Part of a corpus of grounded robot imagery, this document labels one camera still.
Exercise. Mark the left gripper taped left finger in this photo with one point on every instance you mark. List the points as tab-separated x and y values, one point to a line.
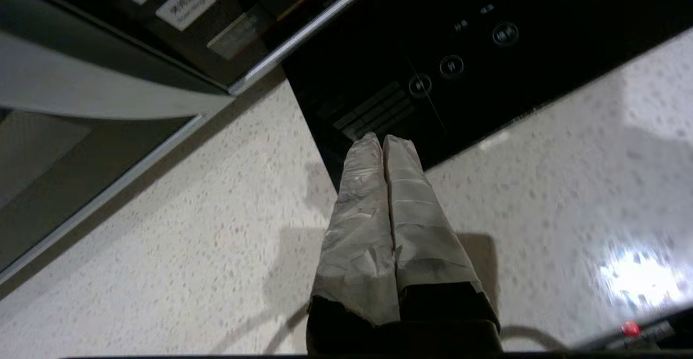
357	240

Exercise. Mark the silver Panasonic microwave oven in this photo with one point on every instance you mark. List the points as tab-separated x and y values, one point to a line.
227	28

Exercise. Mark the microwave door with dark glass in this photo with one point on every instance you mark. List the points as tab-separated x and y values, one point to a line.
81	88

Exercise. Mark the black induction cooktop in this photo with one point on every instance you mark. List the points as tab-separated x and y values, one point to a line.
487	77

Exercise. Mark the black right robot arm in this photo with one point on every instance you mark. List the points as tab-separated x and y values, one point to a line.
649	332

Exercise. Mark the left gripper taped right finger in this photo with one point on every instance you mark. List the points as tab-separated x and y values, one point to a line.
427	240

